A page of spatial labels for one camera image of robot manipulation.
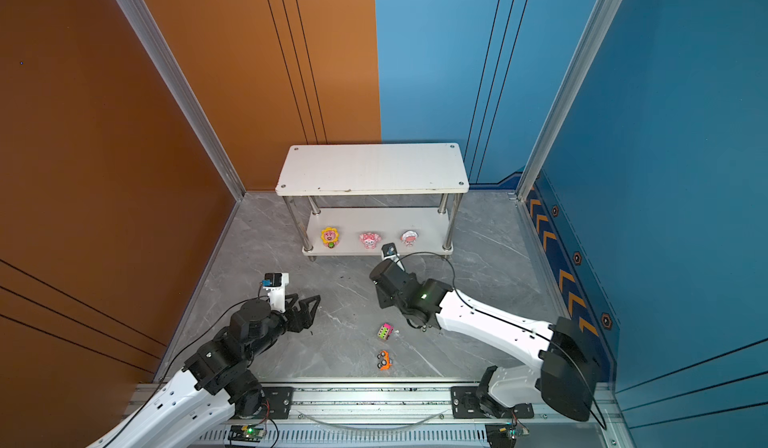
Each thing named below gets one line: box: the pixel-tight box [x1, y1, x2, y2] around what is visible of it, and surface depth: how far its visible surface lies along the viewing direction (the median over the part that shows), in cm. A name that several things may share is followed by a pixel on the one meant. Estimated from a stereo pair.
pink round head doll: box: [400, 230, 418, 247], surface depth 95 cm
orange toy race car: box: [376, 350, 393, 371], surface depth 80 cm
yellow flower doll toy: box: [320, 227, 340, 249], surface depth 96 cm
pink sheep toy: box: [360, 232, 382, 249], surface depth 93 cm
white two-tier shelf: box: [275, 143, 470, 260], surface depth 87 cm
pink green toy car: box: [377, 323, 395, 341], surface depth 84 cm
